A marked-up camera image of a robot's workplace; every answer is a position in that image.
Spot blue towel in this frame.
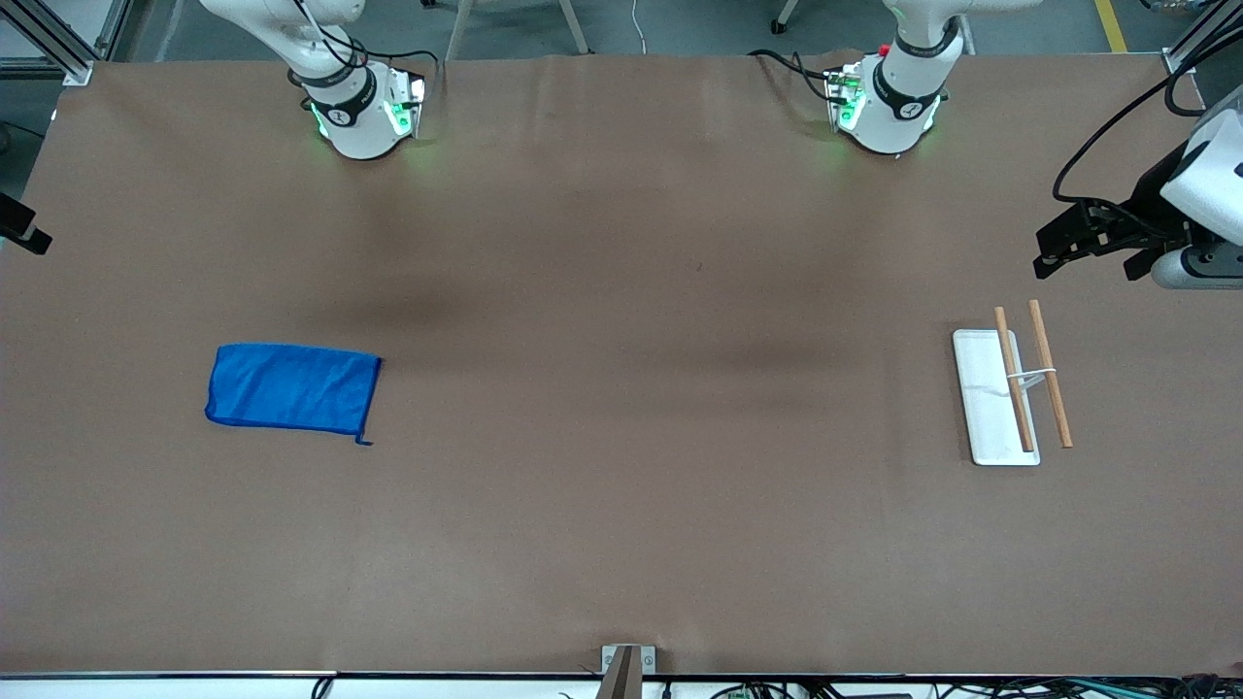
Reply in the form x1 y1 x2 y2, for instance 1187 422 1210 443
205 344 383 447

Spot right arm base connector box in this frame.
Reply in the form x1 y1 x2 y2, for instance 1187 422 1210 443
384 68 428 139

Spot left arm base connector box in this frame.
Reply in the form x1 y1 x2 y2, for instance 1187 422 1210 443
825 63 867 134

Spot white towel rack wooden bars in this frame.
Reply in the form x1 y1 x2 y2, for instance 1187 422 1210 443
952 300 1075 467

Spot brown table cover sheet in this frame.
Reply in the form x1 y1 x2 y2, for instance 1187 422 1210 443
0 53 1243 678

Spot grey stand leg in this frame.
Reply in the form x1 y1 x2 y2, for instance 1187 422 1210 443
443 0 477 61
556 0 591 55

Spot aluminium frame post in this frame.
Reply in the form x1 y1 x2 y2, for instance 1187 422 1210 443
0 0 132 86
1160 0 1243 75

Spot black left base cable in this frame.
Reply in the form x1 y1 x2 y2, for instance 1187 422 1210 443
748 49 846 103

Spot black base cable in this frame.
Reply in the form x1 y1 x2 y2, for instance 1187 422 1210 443
748 49 846 103
359 47 443 93

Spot black right base cable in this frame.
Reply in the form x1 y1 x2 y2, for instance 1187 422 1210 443
359 47 443 93

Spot metal bracket with brown post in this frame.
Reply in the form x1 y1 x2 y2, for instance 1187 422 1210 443
597 645 656 699

